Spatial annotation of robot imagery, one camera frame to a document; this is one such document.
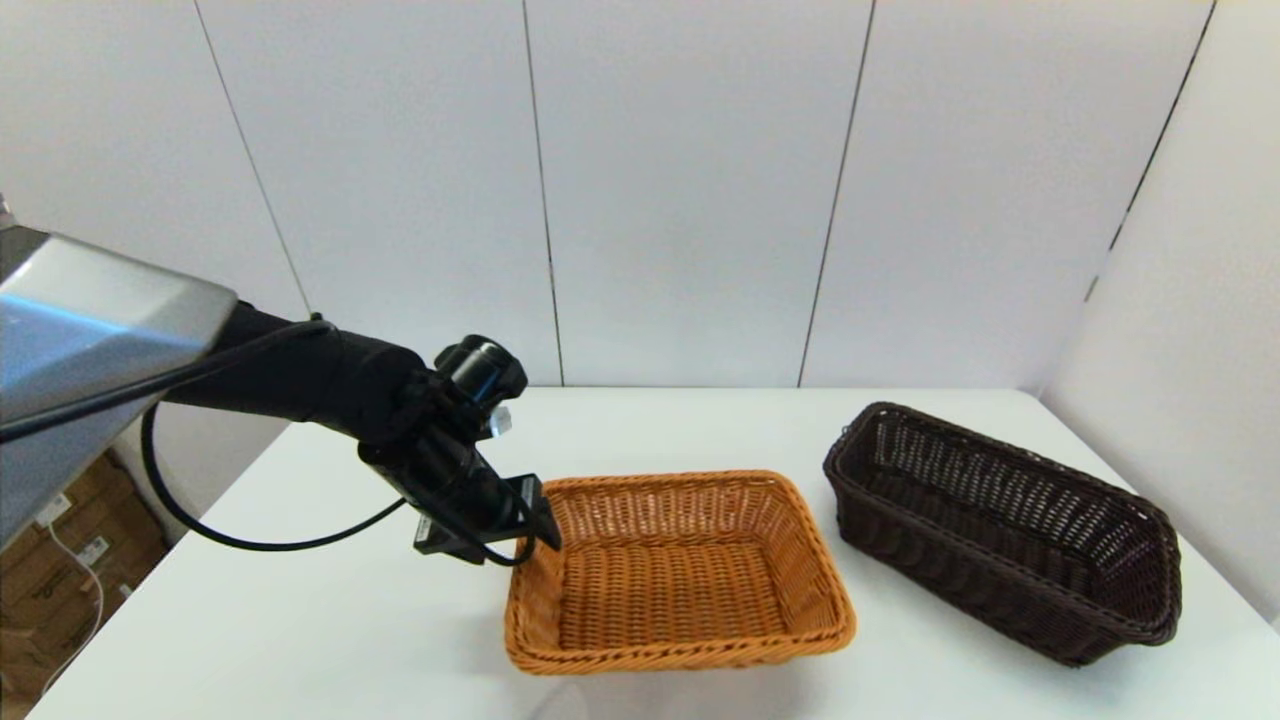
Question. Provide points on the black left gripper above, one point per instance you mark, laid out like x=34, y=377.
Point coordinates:
x=450, y=490

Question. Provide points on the orange wicker basket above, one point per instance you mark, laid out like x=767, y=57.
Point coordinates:
x=670, y=590

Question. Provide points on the dark brown wicker basket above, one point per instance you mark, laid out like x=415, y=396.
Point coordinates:
x=1000, y=545

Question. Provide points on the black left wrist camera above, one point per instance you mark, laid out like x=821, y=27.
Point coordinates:
x=482, y=375

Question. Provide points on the brown cardboard box stack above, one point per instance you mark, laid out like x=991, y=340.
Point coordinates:
x=50, y=620

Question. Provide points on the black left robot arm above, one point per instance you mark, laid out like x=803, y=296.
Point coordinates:
x=300, y=385

